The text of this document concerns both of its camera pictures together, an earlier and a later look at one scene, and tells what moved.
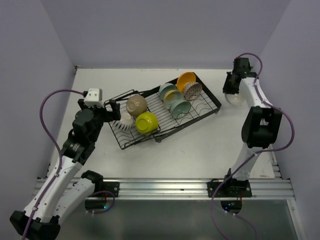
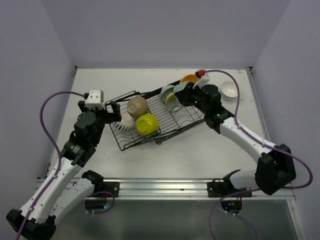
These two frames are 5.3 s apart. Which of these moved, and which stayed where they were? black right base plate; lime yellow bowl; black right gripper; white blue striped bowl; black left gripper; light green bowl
Moved: black right gripper; light green bowl
Stayed: black right base plate; black left gripper; lime yellow bowl; white blue striped bowl
